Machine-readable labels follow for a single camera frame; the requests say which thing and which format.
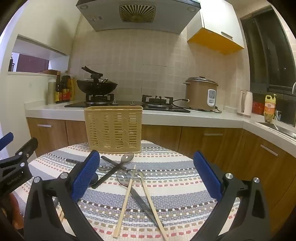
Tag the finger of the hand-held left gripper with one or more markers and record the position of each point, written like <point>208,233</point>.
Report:
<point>5,140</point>
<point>16,171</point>

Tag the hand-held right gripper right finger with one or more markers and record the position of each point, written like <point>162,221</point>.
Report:
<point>208,176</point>

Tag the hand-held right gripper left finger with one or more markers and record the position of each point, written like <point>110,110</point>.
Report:
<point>85,176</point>

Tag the yellow plastic utensil basket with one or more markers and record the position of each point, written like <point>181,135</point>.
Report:
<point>113,129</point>

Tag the striped woven tablecloth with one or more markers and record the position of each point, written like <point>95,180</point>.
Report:
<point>180,185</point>

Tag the white canister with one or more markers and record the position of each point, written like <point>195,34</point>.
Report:
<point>51,92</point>

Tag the dark sauce bottle red label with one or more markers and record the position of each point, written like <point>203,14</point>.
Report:
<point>66,91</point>

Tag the wooden cutting board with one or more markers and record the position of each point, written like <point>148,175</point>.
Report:
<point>48,72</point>

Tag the white kettle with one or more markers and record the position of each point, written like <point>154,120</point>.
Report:
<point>246,104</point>

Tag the brown rice cooker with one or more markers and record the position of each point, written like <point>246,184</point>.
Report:
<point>198,95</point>

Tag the yellow sauce bottle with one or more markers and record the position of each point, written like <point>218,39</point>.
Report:
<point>72,90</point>

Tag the red package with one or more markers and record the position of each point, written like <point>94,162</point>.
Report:
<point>257,108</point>

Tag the black gas stove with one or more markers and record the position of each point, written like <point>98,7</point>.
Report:
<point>129,104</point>

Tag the steel sink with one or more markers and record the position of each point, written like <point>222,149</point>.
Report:
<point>279,129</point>

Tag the black wok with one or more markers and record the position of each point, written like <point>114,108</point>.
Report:
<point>97,87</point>

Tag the yellow plastic bottle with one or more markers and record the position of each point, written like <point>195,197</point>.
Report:
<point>270,106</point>

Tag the black wok lid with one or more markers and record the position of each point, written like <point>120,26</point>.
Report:
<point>93,73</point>

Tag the dark window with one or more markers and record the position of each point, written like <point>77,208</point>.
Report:
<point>266,53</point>

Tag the steel range hood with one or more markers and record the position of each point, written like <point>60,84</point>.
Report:
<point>138,20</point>

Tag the white and yellow wall cabinet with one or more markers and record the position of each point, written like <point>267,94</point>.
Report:
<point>215,25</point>

